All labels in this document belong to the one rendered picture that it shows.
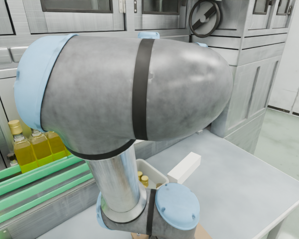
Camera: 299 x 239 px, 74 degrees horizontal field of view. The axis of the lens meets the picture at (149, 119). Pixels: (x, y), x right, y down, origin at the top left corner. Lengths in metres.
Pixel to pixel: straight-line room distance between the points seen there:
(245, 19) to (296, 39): 2.80
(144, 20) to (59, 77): 1.05
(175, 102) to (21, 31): 0.82
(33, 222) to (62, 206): 0.10
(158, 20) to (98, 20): 0.38
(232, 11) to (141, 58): 1.17
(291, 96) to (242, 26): 2.99
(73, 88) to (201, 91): 0.12
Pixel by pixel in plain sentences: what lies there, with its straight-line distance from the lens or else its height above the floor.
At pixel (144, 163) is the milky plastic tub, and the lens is 1.03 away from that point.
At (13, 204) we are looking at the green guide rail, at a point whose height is 0.94.
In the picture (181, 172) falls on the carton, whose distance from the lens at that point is 1.02.
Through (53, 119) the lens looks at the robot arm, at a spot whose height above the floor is 1.39.
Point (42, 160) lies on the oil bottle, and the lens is 0.90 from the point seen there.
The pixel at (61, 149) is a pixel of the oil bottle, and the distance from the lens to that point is 0.91.
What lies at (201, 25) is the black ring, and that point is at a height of 1.45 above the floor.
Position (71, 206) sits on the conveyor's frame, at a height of 0.81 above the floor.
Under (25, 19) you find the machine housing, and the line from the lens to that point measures 0.95.
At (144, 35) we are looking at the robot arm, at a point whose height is 1.44.
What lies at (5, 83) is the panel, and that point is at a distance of 0.93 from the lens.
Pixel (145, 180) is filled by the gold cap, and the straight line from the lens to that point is 0.97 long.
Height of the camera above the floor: 1.48
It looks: 26 degrees down
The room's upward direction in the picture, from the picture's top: straight up
